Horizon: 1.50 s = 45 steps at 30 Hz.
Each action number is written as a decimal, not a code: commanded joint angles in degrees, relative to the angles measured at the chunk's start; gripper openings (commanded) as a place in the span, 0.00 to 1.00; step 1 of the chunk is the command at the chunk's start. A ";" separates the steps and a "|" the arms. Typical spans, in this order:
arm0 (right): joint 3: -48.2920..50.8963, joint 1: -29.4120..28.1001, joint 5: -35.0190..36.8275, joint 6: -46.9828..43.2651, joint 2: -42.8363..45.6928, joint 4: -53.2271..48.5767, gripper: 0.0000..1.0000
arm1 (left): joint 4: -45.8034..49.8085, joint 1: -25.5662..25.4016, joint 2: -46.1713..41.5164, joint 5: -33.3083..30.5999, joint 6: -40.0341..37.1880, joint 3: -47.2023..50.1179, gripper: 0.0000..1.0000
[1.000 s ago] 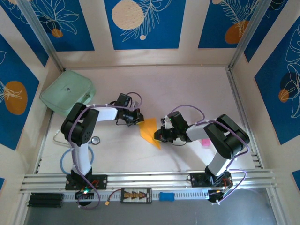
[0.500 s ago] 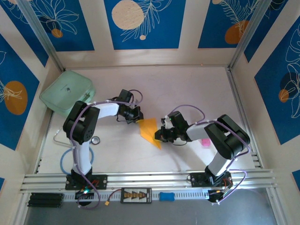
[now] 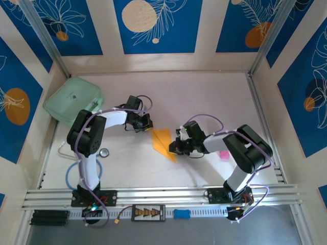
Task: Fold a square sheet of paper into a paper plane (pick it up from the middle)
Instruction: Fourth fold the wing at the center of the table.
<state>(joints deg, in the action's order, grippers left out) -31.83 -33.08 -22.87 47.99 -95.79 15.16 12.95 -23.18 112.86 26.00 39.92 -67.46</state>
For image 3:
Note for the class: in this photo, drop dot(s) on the orange square paper sheet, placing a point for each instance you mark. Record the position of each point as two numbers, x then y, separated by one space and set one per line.
161 143

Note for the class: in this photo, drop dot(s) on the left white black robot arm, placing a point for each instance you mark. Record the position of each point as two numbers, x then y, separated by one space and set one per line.
87 137

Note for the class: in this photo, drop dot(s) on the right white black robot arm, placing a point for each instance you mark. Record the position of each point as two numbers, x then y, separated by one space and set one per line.
245 150

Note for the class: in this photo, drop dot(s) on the grey metal base sheet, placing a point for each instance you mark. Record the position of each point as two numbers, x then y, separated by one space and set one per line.
178 234

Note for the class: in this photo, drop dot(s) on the pink clear plastic box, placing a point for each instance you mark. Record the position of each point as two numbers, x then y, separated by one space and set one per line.
224 156

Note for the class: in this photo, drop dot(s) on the blue tube stethoscope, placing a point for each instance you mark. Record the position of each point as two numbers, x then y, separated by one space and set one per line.
104 153

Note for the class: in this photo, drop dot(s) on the blue foam block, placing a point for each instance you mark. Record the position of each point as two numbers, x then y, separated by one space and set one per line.
182 214

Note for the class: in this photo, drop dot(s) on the mint green zip case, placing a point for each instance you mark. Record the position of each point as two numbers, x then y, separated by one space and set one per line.
72 100

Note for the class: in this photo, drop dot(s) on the black power distribution board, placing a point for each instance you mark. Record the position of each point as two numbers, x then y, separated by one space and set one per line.
148 213

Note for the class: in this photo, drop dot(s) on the blue poster beige circle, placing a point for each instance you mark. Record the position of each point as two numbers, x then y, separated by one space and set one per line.
163 38

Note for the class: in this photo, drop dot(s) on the round black circuit board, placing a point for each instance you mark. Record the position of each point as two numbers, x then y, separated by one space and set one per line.
236 214

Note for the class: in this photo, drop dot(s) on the blue poster white flower outline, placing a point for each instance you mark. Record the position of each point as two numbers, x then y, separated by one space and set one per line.
76 38

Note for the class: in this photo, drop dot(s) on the small black circuit board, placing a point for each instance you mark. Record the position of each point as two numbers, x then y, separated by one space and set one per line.
92 211

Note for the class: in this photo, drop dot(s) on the blue poster dark circle leaves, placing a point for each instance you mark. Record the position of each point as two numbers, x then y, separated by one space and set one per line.
301 102

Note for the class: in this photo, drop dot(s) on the blue poster orange circle fern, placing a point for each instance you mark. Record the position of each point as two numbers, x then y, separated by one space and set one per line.
235 25

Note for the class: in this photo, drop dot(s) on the black ribbed block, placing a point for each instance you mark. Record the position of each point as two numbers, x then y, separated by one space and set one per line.
49 218

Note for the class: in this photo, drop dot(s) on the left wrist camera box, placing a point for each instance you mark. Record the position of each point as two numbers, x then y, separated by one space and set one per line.
143 109

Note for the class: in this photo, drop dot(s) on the long aluminium mounting rail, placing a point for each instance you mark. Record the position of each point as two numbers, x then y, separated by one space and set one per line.
166 194

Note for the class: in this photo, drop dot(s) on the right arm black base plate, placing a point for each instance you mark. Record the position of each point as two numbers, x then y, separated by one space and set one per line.
214 195

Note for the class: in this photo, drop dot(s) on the aluminium table side rail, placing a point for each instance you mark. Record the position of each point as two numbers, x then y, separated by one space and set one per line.
256 102

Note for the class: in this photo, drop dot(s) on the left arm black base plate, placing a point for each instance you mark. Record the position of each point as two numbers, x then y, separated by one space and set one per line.
110 197

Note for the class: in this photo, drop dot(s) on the aluminium frame post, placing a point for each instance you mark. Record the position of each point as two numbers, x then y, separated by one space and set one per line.
43 35
270 35

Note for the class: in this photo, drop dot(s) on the blue floral wall poster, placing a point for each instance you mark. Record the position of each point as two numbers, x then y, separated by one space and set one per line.
291 33
23 38

